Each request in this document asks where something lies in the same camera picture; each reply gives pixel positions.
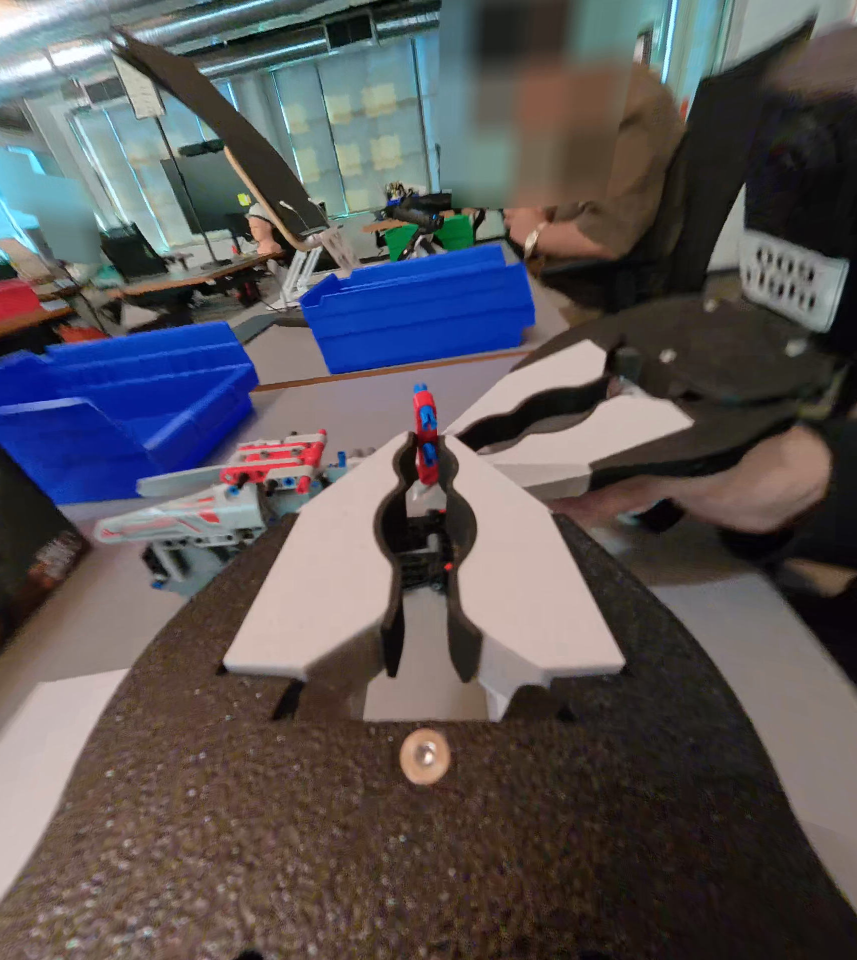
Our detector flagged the blue storage bin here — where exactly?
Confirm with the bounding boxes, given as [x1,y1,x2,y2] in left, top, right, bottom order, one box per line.
[299,242,537,375]
[0,322,259,505]

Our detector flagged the green storage bin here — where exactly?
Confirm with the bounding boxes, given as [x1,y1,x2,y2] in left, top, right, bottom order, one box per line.
[383,213,476,262]

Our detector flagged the black monitor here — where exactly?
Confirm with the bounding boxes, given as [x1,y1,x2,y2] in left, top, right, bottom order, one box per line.
[160,152,253,235]

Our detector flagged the grey desk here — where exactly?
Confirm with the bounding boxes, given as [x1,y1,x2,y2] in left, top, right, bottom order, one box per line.
[0,348,857,960]

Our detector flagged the white instruction booklet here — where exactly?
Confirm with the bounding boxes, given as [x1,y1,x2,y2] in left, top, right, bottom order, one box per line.
[0,667,130,955]

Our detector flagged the grey red toy brick vehicle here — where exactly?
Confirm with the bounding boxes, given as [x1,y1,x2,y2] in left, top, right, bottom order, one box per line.
[94,429,454,597]

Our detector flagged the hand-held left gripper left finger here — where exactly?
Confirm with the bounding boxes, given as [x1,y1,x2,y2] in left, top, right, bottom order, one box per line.
[223,432,409,682]

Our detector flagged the silver flexible duct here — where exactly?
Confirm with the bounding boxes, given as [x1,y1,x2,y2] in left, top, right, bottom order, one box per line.
[0,0,445,110]

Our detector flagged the paper sign on pole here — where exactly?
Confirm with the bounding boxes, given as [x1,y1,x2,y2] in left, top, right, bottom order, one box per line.
[112,51,220,271]

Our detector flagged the person's right hand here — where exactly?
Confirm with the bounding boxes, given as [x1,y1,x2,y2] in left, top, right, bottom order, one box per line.
[552,426,833,535]

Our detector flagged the white frame stand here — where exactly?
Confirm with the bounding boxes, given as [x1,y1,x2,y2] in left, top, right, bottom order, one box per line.
[278,228,360,310]

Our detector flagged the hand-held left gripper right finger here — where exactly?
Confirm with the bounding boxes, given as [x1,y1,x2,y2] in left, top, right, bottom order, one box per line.
[439,433,627,721]

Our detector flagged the red toy beam blue pins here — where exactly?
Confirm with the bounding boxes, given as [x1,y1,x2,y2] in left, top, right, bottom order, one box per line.
[409,384,443,487]

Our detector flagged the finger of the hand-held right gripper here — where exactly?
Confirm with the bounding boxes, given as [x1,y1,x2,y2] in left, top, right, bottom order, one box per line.
[442,339,626,453]
[483,393,694,501]

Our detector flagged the plywood and black panel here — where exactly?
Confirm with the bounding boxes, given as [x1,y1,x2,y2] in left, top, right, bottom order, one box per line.
[112,33,331,254]

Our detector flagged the black office chair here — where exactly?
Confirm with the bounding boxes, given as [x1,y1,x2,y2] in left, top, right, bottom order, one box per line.
[541,75,754,315]

